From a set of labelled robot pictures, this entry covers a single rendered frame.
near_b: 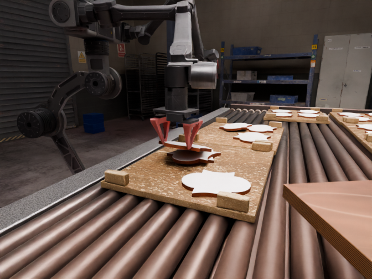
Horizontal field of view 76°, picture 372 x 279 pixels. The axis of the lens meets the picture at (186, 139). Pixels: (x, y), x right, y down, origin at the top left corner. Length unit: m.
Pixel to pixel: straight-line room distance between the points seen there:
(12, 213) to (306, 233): 0.54
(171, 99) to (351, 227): 0.44
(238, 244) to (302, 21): 5.75
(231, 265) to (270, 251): 0.07
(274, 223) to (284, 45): 5.61
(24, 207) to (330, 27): 5.81
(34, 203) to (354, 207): 0.55
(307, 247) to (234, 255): 0.11
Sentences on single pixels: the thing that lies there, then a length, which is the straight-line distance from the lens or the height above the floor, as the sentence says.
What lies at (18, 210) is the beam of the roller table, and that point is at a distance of 0.59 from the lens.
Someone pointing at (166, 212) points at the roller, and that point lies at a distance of 0.48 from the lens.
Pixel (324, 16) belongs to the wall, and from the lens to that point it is 6.00.
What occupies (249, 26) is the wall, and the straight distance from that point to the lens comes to 6.21.
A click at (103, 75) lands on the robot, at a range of 1.48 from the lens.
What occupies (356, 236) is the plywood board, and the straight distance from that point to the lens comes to 0.26.
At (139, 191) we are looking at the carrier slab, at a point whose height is 0.93.
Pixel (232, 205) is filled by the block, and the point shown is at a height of 0.95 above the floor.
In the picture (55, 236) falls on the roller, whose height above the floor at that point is 0.91.
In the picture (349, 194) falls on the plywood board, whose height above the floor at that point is 1.04.
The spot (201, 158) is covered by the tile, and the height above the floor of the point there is 0.96.
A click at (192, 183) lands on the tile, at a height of 0.95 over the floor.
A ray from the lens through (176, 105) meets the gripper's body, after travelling 0.58.
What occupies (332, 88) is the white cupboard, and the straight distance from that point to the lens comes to 5.34.
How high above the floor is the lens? 1.17
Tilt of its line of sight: 15 degrees down
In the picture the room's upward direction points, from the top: straight up
